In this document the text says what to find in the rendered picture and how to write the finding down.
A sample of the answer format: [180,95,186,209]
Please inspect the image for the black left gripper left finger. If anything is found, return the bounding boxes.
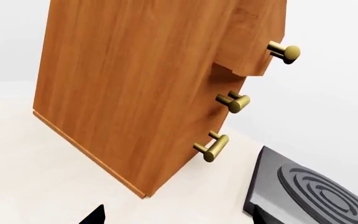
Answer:
[78,203,106,224]

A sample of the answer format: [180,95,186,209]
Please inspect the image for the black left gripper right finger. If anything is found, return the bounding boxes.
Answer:
[251,206,284,224]

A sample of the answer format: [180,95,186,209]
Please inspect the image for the grey stove with coil burner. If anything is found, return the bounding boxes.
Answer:
[242,146,358,224]

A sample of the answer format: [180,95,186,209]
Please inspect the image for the wooden drawer cabinet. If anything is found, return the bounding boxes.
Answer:
[32,0,289,200]

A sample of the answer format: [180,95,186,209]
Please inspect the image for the open wooden cabinet drawer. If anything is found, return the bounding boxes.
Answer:
[213,0,289,77]

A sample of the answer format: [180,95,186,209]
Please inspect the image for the brass drawer handle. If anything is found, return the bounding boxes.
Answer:
[215,90,251,114]
[193,131,230,163]
[266,40,301,65]

